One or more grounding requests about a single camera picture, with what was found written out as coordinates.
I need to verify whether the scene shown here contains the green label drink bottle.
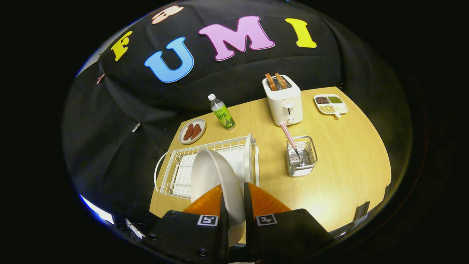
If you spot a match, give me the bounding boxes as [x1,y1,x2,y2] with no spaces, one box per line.
[208,94,236,130]

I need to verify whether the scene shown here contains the white toaster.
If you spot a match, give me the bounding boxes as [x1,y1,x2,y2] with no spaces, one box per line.
[262,75,304,127]

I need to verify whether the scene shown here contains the black backdrop cloth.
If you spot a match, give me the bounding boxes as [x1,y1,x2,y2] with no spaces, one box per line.
[62,0,413,220]

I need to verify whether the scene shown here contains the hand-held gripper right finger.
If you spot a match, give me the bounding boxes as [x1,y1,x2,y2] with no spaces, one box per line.
[244,182,335,263]

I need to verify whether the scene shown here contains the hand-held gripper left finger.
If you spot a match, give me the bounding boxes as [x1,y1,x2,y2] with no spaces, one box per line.
[141,184,230,264]

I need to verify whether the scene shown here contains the small beige plate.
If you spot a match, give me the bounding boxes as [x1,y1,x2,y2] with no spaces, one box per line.
[178,118,206,145]

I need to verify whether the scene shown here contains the white wire dish rack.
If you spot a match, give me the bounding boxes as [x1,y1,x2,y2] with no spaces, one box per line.
[154,133,261,199]

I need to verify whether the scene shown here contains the white divided tray with beans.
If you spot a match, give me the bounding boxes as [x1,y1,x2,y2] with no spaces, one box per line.
[314,94,348,118]

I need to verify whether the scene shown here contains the white drip tray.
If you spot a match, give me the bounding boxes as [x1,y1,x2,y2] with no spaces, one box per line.
[172,148,247,198]

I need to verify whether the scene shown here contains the metal wire basket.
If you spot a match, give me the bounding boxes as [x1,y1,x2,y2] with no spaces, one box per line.
[287,136,318,177]

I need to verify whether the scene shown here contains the spoon with red checked handle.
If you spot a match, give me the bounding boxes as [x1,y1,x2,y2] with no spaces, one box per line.
[280,122,309,167]

